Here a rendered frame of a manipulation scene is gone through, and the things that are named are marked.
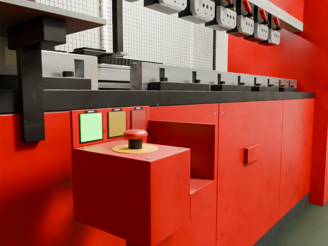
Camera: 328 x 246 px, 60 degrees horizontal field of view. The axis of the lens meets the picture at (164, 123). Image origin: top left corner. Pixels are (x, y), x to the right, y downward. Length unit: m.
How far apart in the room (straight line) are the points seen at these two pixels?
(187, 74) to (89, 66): 0.46
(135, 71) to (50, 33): 0.51
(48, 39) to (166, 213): 0.33
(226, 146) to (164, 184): 0.81
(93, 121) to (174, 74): 0.64
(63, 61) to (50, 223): 0.39
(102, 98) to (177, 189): 0.34
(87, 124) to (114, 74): 0.75
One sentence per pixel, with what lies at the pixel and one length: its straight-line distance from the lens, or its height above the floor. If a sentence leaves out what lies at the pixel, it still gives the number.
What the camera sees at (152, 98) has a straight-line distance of 0.81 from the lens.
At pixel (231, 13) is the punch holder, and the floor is 1.24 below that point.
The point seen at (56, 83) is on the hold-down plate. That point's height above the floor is 0.89.
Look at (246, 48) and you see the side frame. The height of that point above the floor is 1.26.
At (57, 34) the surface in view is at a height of 0.96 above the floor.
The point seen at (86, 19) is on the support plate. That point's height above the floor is 0.99.
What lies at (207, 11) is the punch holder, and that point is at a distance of 1.28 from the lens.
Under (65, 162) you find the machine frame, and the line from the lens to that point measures 0.66.
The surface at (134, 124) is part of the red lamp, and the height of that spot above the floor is 0.81.
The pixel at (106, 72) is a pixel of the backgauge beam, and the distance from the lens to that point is 1.19.
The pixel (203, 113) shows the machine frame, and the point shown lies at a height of 0.79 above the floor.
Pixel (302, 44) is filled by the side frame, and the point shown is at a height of 1.24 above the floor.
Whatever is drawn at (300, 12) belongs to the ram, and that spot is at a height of 1.46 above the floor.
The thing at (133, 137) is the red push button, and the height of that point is 0.80.
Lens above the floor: 0.87
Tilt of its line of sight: 6 degrees down
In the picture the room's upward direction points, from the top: straight up
